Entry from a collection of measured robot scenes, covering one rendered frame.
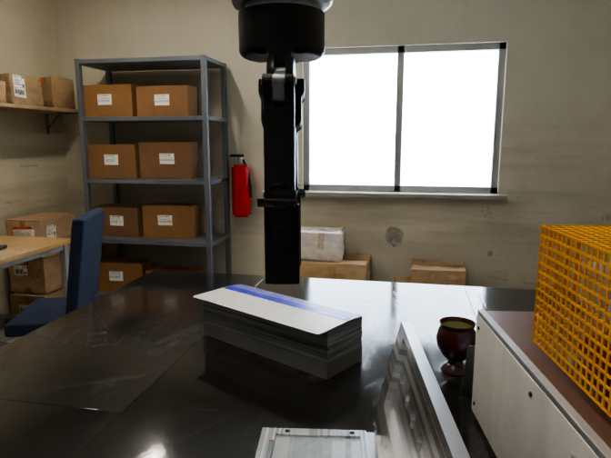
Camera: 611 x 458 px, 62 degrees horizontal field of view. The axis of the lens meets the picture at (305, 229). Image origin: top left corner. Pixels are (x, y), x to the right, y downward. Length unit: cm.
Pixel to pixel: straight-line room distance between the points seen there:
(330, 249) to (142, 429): 295
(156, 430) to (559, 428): 63
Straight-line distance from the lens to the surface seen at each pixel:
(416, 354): 71
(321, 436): 89
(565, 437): 66
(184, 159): 406
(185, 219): 410
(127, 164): 425
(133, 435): 97
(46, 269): 422
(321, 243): 379
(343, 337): 112
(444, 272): 375
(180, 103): 406
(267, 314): 115
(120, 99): 428
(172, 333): 138
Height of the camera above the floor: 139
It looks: 10 degrees down
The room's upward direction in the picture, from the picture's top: straight up
